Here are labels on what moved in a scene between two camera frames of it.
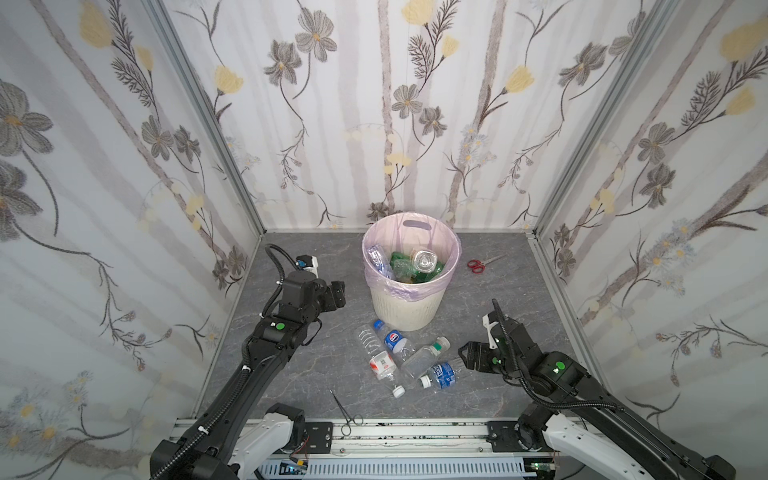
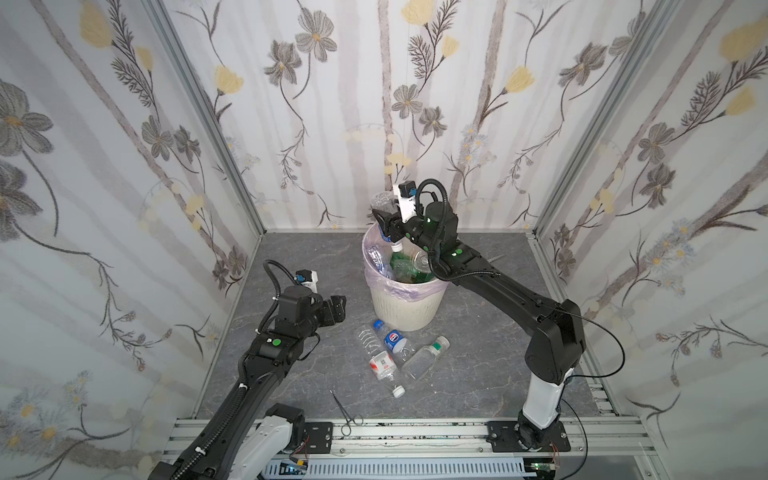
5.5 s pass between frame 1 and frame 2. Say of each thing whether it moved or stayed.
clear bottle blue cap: moved
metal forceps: stayed
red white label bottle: stayed
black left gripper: moved
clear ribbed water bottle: stayed
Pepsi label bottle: stayed
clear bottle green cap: stayed
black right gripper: moved
